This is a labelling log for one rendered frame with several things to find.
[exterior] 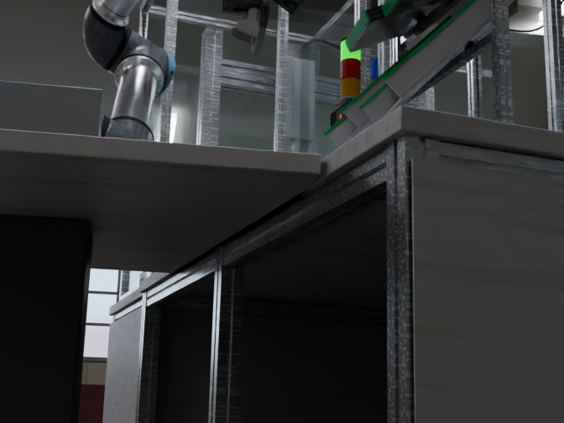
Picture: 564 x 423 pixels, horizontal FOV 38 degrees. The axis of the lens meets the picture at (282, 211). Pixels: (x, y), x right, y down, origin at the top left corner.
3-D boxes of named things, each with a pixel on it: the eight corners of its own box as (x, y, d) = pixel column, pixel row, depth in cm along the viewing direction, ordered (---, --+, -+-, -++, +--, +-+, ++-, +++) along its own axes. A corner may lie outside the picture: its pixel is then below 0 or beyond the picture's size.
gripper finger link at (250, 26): (232, 50, 166) (234, 8, 168) (260, 55, 168) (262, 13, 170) (237, 44, 163) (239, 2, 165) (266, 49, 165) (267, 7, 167)
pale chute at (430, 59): (402, 99, 126) (382, 77, 126) (377, 127, 139) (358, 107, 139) (519, -5, 134) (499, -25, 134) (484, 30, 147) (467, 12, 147)
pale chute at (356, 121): (359, 128, 140) (341, 109, 140) (339, 152, 152) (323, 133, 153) (467, 33, 148) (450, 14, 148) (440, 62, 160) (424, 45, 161)
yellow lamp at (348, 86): (345, 95, 198) (345, 75, 199) (336, 101, 203) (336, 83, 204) (364, 97, 200) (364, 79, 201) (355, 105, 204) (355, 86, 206)
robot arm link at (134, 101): (70, 176, 164) (105, 54, 208) (135, 211, 170) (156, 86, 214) (100, 134, 159) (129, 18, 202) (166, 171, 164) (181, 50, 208)
